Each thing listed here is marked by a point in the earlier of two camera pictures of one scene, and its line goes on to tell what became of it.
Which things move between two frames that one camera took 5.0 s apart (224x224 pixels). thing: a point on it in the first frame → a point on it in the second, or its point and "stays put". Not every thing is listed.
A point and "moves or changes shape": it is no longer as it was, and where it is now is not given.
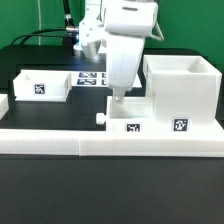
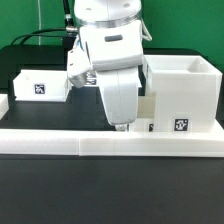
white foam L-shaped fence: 103,142 stays put
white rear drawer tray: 42,85 stays put
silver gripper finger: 119,99 → 121,127
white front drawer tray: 135,114 moves or changes shape
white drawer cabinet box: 186,89 stays put
